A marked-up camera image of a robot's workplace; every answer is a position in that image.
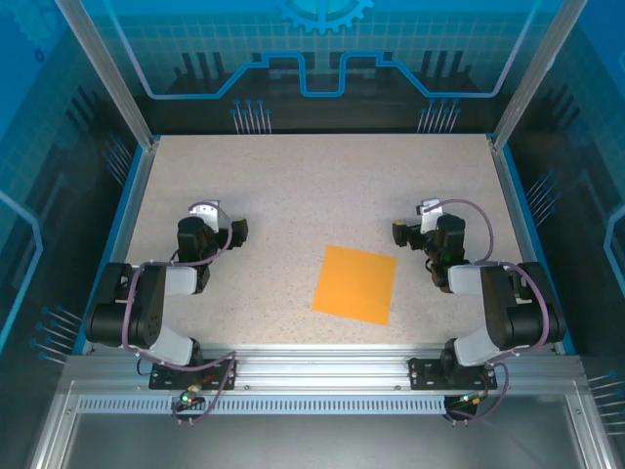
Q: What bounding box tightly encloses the orange paper sheet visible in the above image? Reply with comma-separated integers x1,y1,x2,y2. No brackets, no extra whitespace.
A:
311,244,398,326

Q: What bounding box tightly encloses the grey metal shelf panel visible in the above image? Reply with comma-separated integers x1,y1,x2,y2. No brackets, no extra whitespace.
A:
61,412,587,469

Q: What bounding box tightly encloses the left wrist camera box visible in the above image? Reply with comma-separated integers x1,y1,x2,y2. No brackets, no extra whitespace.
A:
188,198,222,232

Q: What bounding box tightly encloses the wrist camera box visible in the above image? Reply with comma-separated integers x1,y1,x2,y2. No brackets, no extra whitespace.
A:
416,197,445,235
188,198,222,232

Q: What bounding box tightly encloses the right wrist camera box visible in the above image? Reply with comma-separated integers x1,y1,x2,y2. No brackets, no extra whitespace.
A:
416,197,445,235

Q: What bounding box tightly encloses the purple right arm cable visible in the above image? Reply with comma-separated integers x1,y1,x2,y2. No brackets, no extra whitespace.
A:
423,198,552,427

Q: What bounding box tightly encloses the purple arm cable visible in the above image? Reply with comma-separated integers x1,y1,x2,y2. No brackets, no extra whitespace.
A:
423,198,552,427
120,199,239,427

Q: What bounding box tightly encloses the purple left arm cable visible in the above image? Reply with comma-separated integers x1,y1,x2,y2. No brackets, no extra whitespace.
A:
120,199,239,427

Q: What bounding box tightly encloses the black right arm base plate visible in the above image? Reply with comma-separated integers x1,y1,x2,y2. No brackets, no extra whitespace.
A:
407,358,499,391

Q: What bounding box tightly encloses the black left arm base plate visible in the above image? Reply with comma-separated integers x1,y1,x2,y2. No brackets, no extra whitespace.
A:
148,358,239,391

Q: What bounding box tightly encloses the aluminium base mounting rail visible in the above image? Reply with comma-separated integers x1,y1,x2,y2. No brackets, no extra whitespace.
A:
62,343,587,392

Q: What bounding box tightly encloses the slotted grey cable duct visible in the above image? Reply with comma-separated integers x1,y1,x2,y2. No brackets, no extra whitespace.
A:
75,396,449,416

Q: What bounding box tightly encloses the aluminium frame post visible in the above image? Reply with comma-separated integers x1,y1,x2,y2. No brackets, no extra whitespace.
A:
490,0,590,150
53,0,160,150

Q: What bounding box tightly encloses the aluminium lower frame profile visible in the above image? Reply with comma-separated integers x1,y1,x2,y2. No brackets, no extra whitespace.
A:
26,380,79,469
565,390,619,469

